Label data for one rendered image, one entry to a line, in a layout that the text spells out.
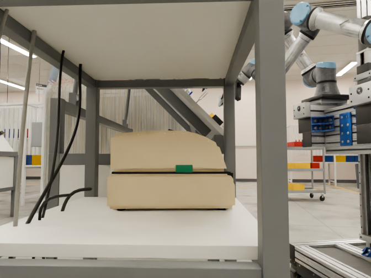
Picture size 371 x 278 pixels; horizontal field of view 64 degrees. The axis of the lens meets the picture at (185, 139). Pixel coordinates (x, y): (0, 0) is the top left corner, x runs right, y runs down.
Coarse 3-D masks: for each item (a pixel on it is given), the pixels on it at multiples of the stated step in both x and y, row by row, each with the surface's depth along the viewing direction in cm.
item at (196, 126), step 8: (152, 96) 206; (168, 96) 119; (176, 96) 119; (160, 104) 206; (176, 104) 118; (184, 104) 118; (168, 112) 205; (184, 112) 118; (192, 112) 118; (176, 120) 205; (192, 120) 118; (200, 120) 118; (184, 128) 204; (192, 128) 131; (200, 128) 117; (208, 128) 117
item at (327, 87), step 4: (328, 80) 183; (332, 80) 182; (316, 84) 190; (320, 84) 185; (324, 84) 183; (328, 84) 182; (332, 84) 182; (336, 84) 184; (316, 88) 188; (320, 88) 184; (324, 88) 183; (328, 88) 181; (332, 88) 181; (336, 88) 182; (316, 92) 186; (320, 92) 183; (324, 92) 182; (328, 92) 180; (332, 92) 180; (336, 92) 181
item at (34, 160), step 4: (4, 132) 525; (4, 136) 524; (0, 156) 547; (28, 156) 542; (32, 156) 516; (36, 156) 514; (40, 156) 513; (28, 160) 542; (32, 160) 515; (36, 160) 514; (40, 160) 512; (28, 164) 542; (32, 164) 515; (36, 164) 513; (40, 164) 512
